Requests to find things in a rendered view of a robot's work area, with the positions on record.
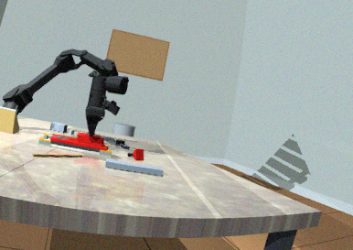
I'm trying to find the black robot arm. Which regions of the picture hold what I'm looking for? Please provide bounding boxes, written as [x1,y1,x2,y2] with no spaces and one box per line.
[2,49,129,115]

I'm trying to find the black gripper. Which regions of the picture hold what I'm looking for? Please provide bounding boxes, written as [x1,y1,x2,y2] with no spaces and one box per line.
[85,90,106,136]

